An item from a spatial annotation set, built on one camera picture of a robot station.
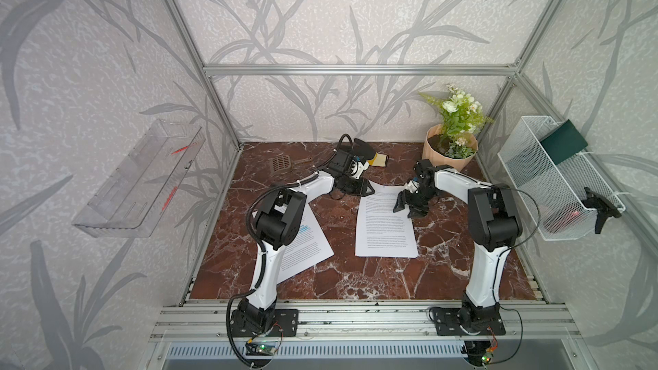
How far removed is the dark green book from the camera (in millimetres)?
693

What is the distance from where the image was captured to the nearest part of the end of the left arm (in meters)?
0.82

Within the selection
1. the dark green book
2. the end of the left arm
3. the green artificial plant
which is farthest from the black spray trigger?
the end of the left arm

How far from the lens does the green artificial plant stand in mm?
908

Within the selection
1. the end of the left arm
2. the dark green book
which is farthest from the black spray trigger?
the end of the left arm

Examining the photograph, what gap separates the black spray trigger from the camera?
549 mm
